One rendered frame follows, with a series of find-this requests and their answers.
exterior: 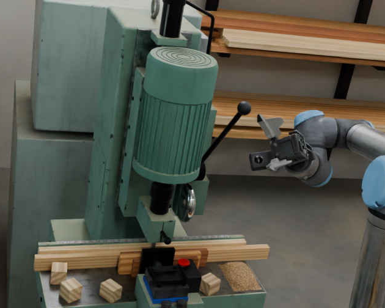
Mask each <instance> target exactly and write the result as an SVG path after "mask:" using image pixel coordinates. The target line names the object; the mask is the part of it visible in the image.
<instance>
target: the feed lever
mask: <svg viewBox="0 0 385 308"><path fill-rule="evenodd" d="M251 109H252V108H251V104H250V103H249V102H247V101H242V102H240V103H239V104H238V106H237V110H238V112H237V114H236V115H235V116H234V118H233V119H232V120H231V121H230V122H229V124H228V125H227V126H226V127H225V128H224V130H223V131H222V133H221V134H220V135H219V136H218V138H217V139H216V140H215V141H214V143H213V144H212V145H211V146H210V148H209V149H208V150H207V151H206V152H205V154H204V155H203V157H202V160H201V164H200V171H199V176H198V177H197V178H196V179H195V180H193V181H202V180H203V179H204V178H205V172H206V169H205V163H204V162H205V160H206V159H207V158H208V157H209V156H210V155H211V153H212V152H213V150H214V149H215V148H216V147H217V146H218V145H219V143H220V142H221V141H222V140H223V139H224V137H225V136H226V135H227V133H228V132H229V131H230V130H231V129H232V127H233V126H234V125H235V124H236V123H237V121H238V120H239V119H240V117H241V116H246V115H248V114H249V113H250V112H251Z"/></svg>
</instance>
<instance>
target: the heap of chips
mask: <svg viewBox="0 0 385 308"><path fill-rule="evenodd" d="M219 267H220V269H221V271H222V272H223V274H224V275H225V278H226V279H227V281H228V283H229V284H230V286H231V288H232V289H233V291H234V292H238V291H248V290H262V289H261V287H260V286H259V284H258V282H257V280H256V278H255V276H254V274H253V273H252V271H251V270H250V268H249V267H248V266H247V264H245V263H243V262H229V263H226V264H224V265H219Z"/></svg>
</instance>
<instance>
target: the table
mask: <svg viewBox="0 0 385 308"><path fill-rule="evenodd" d="M229 262H243V263H245V264H247V266H248V267H249V268H250V270H251V271H252V273H253V274H254V272H253V270H252V269H251V267H250V266H249V265H248V263H247V261H245V260H236V261H224V262H207V264H206V266H199V269H198V270H199V273H200V275H201V276H204V275H206V274H208V273H211V274H213V275H215V276H216V277H218V278H219V279H220V280H221V283H220V286H219V291H217V292H216V293H214V294H212V295H210V296H207V295H206V294H204V293H203V292H201V291H199V292H198V293H199V295H200V297H201V299H202V301H203V308H263V306H264V303H265V298H266V291H265V289H264V288H263V286H262V284H261V283H260V281H259V280H258V279H257V277H256V275H255V274H254V276H255V278H256V280H257V282H258V284H259V286H260V287H261V289H262V290H248V291H233V289H232V288H231V286H230V284H229V283H228V281H227V279H226V277H225V275H224V274H223V272H222V271H221V269H220V267H219V265H224V264H226V263H229ZM71 278H75V279H76V280H77V281H78V282H79V283H80V284H81V285H82V294H81V299H78V300H76V301H73V302H71V303H68V302H66V300H65V299H64V298H62V297H61V296H60V287H61V285H54V284H50V282H51V271H36V272H35V279H36V283H37V290H38V296H39V300H40V306H41V308H137V303H138V302H137V300H135V299H136V297H135V295H134V289H135V285H136V277H134V278H132V277H131V274H118V267H109V268H86V269H68V270H67V278H66V280H68V279H71ZM108 279H112V280H114V281H115V282H116V283H118V284H119V285H121V286H122V295H121V298H120V299H118V300H117V301H115V302H113V303H110V302H109V301H107V300H105V299H104V298H103V297H102V296H100V295H99V293H100V284H101V283H102V282H104V281H106V280H108Z"/></svg>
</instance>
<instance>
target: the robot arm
mask: <svg viewBox="0 0 385 308"><path fill-rule="evenodd" d="M324 116H325V115H324V114H323V112H322V111H318V110H311V111H305V112H302V113H300V114H298V115H297V116H296V117H295V119H294V128H293V129H294V131H292V132H289V135H291V136H287V137H283V138H282V139H279V136H280V135H281V131H280V129H279V127H280V126H281V125H282V124H283V123H284V120H283V119H282V118H281V117H275V118H270V119H266V118H264V116H262V115H261V114H257V123H259V125H260V126H261V129H262V130H263V131H264V133H265V135H266V137H267V139H271V141H270V143H269V144H270V149H271V150H270V151H265V152H257V153H251V154H250V155H249V161H250V164H251V170H252V171H260V170H265V169H268V170H270V171H271V172H273V173H278V172H282V171H283V170H284V169H286V170H287V172H289V173H290V174H292V175H293V176H295V177H296V178H298V179H300V180H301V181H303V182H304V183H305V184H306V185H309V186H313V187H320V186H323V185H325V184H327V182H328V181H329V180H330V179H331V176H332V167H331V164H330V162H329V161H328V158H327V151H326V148H336V149H348V150H351V151H352V152H354V153H358V154H360V155H362V156H363V157H365V158H367V159H369V160H370V161H372V162H371V163H370V164H369V166H368V168H367V170H366V172H365V174H364V178H363V181H362V190H363V192H362V198H363V201H364V203H365V204H366V206H368V216H367V222H366V225H365V231H364V237H363V240H362V246H361V251H360V254H359V260H358V263H357V269H356V275H355V278H354V284H353V289H352V292H351V298H350V303H349V307H348V308H385V133H383V132H382V131H379V130H376V129H375V127H374V126H373V124H372V123H371V122H369V121H366V120H362V119H360V120H353V119H335V118H330V117H324Z"/></svg>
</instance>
